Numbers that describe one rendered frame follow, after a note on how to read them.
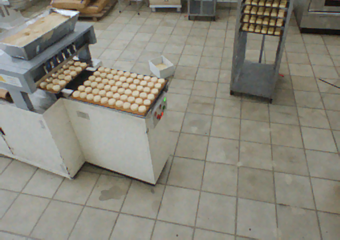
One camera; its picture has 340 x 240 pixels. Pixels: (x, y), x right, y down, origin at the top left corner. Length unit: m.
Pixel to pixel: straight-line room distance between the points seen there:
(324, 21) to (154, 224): 3.78
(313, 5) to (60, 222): 4.14
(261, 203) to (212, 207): 0.40
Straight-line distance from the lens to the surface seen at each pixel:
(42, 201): 2.71
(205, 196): 2.44
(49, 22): 2.22
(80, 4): 5.38
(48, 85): 2.21
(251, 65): 3.59
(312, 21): 4.79
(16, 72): 1.95
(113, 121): 2.02
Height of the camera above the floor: 2.11
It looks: 36 degrees down
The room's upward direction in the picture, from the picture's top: 2 degrees counter-clockwise
